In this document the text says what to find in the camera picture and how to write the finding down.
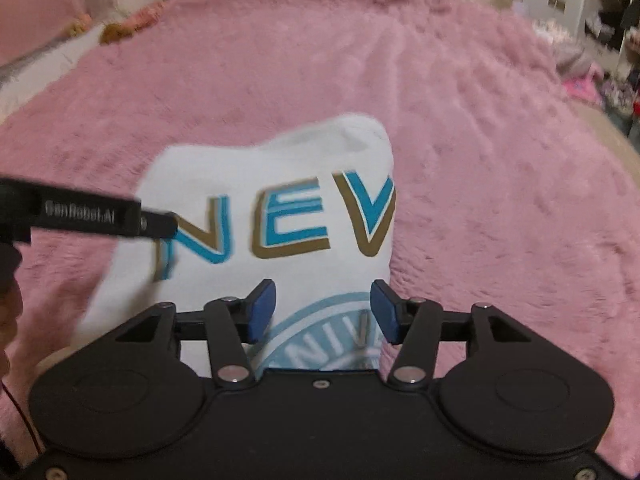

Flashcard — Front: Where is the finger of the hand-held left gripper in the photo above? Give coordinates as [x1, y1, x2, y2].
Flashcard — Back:
[140, 211, 179, 241]

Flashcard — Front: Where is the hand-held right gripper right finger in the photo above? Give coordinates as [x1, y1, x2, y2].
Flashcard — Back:
[370, 279, 533, 392]

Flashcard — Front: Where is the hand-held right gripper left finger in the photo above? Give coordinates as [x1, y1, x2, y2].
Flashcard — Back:
[112, 279, 277, 391]

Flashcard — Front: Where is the white printed t-shirt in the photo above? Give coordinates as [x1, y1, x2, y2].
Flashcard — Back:
[75, 114, 398, 378]

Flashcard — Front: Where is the pile of patterned clothes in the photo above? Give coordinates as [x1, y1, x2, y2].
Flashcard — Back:
[532, 17, 608, 108]

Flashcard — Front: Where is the pile of black clothes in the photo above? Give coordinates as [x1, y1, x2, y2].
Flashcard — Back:
[585, 0, 636, 46]

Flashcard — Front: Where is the person's left hand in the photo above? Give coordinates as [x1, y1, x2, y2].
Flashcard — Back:
[0, 282, 25, 376]

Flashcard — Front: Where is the pink fluffy blanket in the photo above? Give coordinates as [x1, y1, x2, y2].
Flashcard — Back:
[0, 0, 640, 478]

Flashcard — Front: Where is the brown teddy bear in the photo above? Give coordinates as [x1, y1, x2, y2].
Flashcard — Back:
[100, 22, 135, 45]

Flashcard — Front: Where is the small yellow plush toy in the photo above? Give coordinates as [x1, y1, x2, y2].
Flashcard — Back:
[67, 12, 95, 37]

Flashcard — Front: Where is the red cable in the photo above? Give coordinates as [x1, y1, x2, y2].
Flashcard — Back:
[0, 377, 43, 456]

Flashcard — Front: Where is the beige bed frame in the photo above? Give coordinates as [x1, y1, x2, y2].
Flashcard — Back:
[575, 102, 640, 171]

